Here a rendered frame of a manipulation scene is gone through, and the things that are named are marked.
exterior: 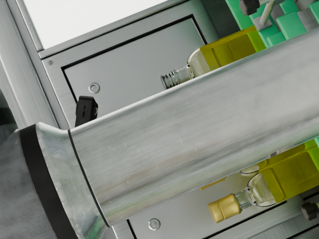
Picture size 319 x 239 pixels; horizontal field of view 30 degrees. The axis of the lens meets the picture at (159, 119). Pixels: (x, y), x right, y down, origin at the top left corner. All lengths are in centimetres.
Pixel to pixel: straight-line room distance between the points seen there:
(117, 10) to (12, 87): 25
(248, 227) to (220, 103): 66
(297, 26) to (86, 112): 36
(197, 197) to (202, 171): 64
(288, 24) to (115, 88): 38
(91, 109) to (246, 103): 54
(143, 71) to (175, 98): 69
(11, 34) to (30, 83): 11
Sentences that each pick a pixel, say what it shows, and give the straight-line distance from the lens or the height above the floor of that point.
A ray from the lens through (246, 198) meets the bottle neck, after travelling 97.
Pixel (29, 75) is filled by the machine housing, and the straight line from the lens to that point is 117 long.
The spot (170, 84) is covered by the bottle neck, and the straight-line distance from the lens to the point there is 100.
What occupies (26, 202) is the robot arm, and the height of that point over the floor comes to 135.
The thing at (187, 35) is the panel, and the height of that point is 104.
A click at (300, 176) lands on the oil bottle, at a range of 98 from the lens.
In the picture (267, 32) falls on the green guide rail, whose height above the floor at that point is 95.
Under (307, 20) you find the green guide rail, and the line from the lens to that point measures 94.
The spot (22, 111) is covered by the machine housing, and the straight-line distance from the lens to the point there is 116.
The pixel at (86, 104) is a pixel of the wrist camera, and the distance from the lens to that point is 98.
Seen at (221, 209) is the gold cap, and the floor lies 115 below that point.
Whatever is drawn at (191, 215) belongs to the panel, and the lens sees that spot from 109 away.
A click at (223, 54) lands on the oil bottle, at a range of 101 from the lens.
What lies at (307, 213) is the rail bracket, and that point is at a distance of 104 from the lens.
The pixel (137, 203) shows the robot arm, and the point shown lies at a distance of 46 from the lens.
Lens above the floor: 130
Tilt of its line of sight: 7 degrees down
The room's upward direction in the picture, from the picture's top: 113 degrees counter-clockwise
